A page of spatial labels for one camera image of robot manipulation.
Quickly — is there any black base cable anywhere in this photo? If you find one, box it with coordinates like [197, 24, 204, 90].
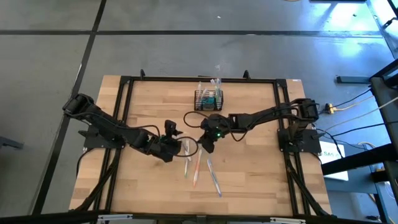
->
[75, 147, 91, 180]

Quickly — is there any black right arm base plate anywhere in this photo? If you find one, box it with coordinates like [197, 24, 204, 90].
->
[277, 129, 322, 154]

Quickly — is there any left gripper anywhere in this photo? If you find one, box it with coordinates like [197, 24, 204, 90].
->
[136, 119, 183, 162]

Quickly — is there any black wire caddy basket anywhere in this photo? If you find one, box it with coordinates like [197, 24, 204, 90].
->
[194, 89, 224, 112]

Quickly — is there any black floor bar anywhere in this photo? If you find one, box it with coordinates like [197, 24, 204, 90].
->
[336, 75, 373, 84]

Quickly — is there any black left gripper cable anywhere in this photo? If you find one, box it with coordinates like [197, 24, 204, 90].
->
[174, 136, 199, 157]

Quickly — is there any black aluminium table frame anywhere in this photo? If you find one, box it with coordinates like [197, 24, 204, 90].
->
[70, 75, 335, 218]

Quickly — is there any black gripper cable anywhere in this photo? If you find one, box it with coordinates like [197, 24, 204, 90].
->
[174, 136, 199, 157]
[183, 111, 209, 128]

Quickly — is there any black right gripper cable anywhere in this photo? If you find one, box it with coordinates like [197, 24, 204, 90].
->
[183, 111, 209, 128]

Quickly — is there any black gantry crossbeam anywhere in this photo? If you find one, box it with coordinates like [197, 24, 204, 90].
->
[0, 210, 398, 224]

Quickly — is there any yellow power cable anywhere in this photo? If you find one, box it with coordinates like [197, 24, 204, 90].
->
[335, 95, 374, 112]

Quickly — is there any black floor cable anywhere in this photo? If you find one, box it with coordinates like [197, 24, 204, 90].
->
[334, 88, 373, 108]
[326, 122, 398, 138]

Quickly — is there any black side beam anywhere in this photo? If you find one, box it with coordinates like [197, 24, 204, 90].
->
[321, 142, 398, 175]

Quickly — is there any grey floor bracket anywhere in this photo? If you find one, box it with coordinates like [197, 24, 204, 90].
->
[0, 136, 24, 150]

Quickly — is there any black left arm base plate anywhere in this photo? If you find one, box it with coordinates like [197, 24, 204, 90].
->
[83, 123, 128, 149]

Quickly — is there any silver frame bracket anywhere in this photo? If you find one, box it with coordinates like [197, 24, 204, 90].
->
[269, 217, 307, 224]
[97, 213, 134, 223]

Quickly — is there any white cable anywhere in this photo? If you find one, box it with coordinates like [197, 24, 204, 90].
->
[329, 96, 398, 129]

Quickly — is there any dark grey side table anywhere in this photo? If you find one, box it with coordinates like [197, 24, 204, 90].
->
[369, 58, 398, 200]

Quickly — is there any white paper sign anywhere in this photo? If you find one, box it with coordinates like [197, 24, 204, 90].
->
[318, 141, 349, 182]

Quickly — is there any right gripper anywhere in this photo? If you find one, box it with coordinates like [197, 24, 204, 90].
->
[198, 113, 233, 154]

